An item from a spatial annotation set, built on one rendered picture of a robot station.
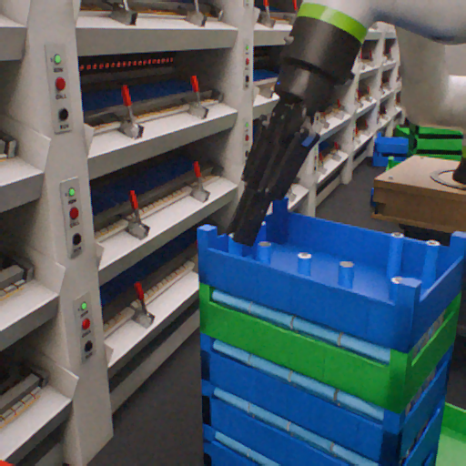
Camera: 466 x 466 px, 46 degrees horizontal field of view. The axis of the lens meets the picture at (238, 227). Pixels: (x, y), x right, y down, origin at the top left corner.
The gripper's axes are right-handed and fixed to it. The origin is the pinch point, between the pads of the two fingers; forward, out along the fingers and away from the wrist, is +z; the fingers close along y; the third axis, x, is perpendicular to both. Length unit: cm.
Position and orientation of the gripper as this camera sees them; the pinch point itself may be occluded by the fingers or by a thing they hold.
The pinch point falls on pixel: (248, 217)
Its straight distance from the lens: 74.0
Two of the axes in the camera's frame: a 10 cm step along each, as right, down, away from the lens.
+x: -8.3, -2.8, -4.8
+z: -3.9, 9.1, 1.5
